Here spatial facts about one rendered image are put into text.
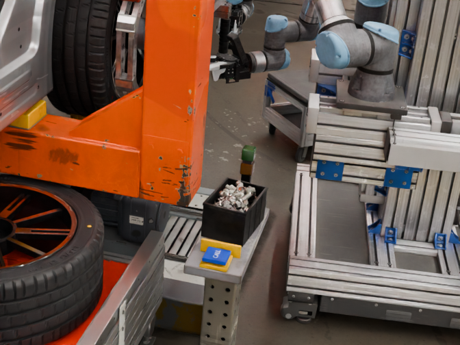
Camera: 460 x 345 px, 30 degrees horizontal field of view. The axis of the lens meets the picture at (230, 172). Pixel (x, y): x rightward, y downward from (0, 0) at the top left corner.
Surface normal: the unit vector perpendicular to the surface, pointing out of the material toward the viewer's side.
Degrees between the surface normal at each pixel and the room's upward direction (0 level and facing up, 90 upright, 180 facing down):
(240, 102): 0
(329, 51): 95
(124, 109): 90
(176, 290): 0
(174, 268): 0
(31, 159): 90
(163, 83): 90
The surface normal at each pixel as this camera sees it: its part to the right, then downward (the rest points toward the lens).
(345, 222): 0.08, -0.89
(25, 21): 0.97, 0.17
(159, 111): -0.23, 0.41
